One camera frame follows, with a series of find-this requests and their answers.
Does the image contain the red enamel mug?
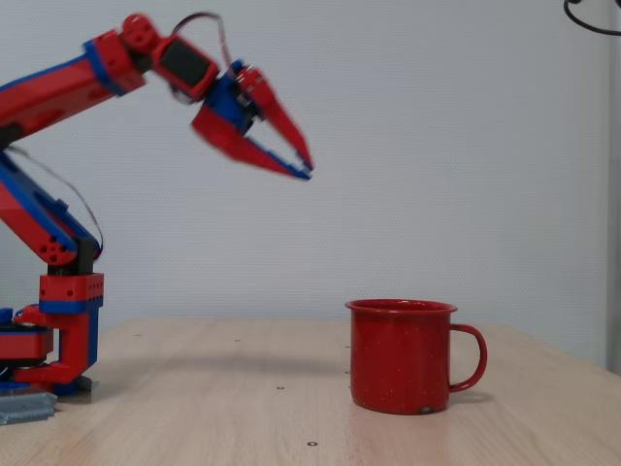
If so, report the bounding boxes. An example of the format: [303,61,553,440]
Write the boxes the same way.
[344,298,488,416]

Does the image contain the gripper servo cable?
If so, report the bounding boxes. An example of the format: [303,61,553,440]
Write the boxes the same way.
[170,12,234,69]

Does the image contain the arm servo cable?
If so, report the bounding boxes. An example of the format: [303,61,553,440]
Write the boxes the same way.
[7,145,105,263]

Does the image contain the black hanging cable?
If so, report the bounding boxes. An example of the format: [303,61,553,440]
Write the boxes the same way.
[564,0,621,36]

